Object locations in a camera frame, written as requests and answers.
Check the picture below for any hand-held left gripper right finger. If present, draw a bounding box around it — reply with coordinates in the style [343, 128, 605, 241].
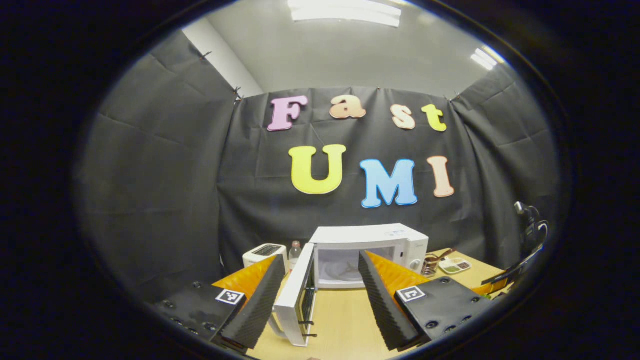
[358, 250, 493, 352]

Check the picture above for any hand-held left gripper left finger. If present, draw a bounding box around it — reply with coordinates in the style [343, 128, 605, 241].
[150, 254, 287, 353]

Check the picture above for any white microwave oven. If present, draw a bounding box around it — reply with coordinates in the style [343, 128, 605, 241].
[268, 223, 430, 348]

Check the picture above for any white toaster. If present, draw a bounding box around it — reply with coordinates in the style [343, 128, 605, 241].
[242, 243, 289, 273]

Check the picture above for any white divided spice dish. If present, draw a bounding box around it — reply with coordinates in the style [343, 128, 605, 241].
[438, 257, 472, 275]

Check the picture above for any clear bottle with red label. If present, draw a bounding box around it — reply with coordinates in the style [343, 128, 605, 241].
[288, 240, 303, 273]

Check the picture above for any black backdrop cloth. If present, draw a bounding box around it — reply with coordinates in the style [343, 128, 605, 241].
[75, 30, 561, 301]

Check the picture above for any small ceiling light panel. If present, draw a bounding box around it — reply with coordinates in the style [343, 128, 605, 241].
[471, 47, 501, 71]

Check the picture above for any large ceiling light panel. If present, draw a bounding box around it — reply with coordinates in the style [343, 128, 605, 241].
[288, 0, 402, 27]

